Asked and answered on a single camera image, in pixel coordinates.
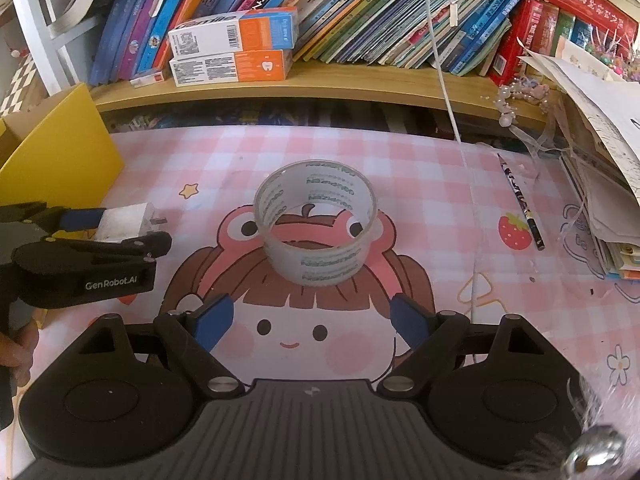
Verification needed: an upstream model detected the row of colourful books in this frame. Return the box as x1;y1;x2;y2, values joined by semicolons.
90;0;640;87

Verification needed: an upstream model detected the silver metal button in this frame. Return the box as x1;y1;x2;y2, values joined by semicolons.
565;425;626;480

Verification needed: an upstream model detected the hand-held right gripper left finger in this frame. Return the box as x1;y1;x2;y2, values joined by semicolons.
82;294;245;398

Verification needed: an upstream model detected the pink printed desk mat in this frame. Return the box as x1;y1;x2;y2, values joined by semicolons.
0;127;640;480

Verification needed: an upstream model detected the patterned pencil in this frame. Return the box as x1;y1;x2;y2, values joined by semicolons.
496;152;546;251

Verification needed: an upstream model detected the person's left hand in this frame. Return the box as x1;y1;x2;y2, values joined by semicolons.
0;320;41;387

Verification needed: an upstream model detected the yellow cardboard box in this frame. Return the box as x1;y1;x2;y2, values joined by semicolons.
0;83;125;207

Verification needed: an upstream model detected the wooden chessboard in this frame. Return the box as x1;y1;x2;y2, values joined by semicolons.
0;55;49;117

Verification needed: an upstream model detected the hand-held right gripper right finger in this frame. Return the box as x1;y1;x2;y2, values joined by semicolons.
377;294;548;395

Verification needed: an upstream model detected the clear tape roll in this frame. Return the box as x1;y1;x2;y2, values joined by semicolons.
253;161;379;287

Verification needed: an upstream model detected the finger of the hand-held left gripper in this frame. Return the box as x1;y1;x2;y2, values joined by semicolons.
12;232;173;273
0;202;106;238

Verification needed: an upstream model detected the pile of papers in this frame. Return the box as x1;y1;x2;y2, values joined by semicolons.
520;35;640;306

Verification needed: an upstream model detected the orange white toothpaste box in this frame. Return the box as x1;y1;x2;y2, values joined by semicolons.
167;7;299;59
169;50;294;88

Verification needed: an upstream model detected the pearl bead tiara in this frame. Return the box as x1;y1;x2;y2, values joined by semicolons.
496;75;551;129

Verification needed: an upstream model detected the wooden bookshelf with white frame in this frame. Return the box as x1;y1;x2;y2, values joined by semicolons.
0;0;561;127

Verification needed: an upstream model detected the white charger plug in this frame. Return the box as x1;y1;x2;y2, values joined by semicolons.
95;203;169;244

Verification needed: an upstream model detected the white cable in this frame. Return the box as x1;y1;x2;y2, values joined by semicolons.
425;0;469;171

